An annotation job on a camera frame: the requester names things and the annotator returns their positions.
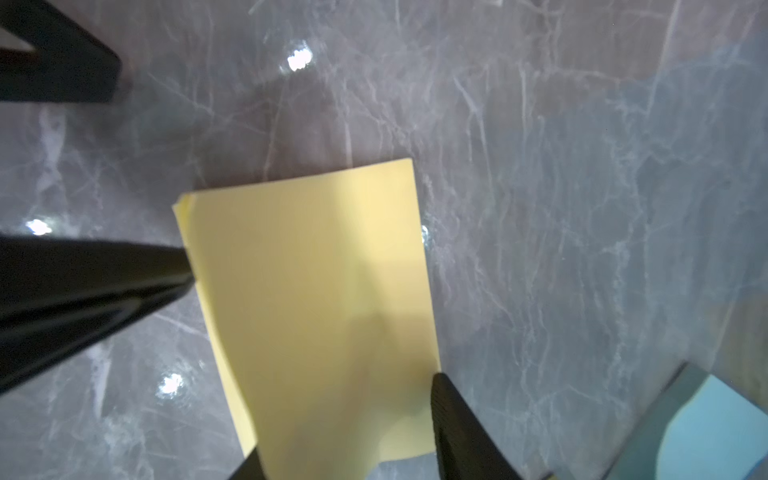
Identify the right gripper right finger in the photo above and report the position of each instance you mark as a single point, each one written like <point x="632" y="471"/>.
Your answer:
<point x="464" y="449"/>

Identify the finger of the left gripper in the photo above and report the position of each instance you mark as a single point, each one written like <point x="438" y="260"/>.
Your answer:
<point x="66" y="63"/>
<point x="61" y="296"/>

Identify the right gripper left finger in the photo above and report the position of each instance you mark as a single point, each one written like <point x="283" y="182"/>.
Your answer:
<point x="250" y="469"/>

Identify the large yellow memo pad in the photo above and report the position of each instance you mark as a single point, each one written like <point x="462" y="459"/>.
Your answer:
<point x="316" y="298"/>

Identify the blue memo pad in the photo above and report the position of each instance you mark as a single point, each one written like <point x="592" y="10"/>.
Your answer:
<point x="697" y="428"/>

